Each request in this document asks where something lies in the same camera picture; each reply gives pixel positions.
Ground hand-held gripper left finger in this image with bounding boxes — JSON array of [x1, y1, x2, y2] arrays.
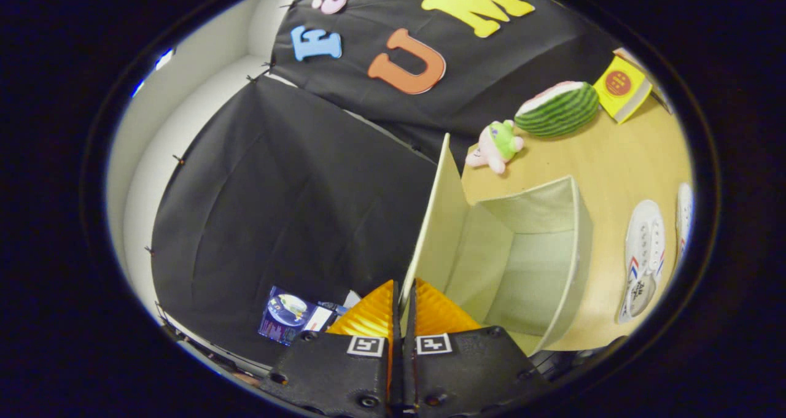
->
[[261, 280, 397, 418]]

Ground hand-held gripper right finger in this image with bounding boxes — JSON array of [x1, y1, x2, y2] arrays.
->
[[402, 278, 550, 418]]

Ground pale green storage box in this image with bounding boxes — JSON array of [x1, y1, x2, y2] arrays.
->
[[399, 133, 593, 354]]

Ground white canvas shoe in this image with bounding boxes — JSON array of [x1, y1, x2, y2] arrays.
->
[[675, 183, 695, 265], [617, 199, 666, 324]]

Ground blue printed package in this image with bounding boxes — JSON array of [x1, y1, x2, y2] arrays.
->
[[258, 286, 337, 345]]

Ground pink and green plush toy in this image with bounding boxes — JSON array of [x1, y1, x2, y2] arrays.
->
[[465, 120, 524, 174]]

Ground watermelon slice plush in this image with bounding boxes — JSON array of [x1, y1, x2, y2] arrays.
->
[[515, 81, 600, 137]]

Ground yellow book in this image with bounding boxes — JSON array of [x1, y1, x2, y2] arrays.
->
[[593, 55, 653, 124]]

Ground stack of beige books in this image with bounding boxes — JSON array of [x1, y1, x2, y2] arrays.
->
[[614, 47, 673, 115]]

